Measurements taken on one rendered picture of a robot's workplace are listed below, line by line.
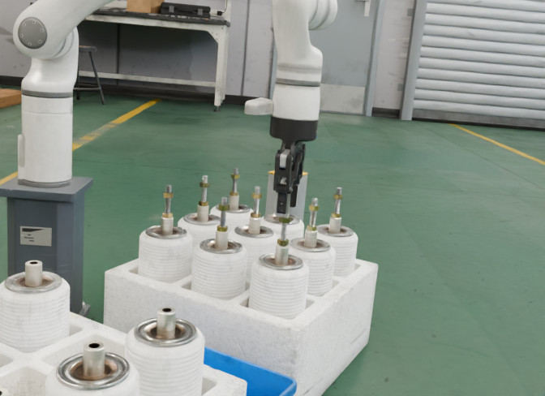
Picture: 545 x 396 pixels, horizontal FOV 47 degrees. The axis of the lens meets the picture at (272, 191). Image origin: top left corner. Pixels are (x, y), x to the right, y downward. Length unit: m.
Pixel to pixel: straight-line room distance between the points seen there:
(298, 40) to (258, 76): 5.20
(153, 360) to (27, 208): 0.59
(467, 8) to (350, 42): 1.12
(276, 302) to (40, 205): 0.50
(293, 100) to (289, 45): 0.08
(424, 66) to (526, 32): 1.01
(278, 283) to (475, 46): 5.52
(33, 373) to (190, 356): 0.22
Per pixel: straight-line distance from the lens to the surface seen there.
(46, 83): 1.24
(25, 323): 0.92
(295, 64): 0.96
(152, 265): 1.15
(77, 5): 1.20
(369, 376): 1.28
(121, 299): 1.17
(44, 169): 1.27
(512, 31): 6.53
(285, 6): 0.95
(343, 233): 1.25
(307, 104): 0.97
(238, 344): 1.05
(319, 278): 1.14
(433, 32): 6.29
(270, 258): 1.06
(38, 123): 1.25
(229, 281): 1.09
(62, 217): 1.27
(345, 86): 6.20
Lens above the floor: 0.60
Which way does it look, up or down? 13 degrees down
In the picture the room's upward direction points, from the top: 5 degrees clockwise
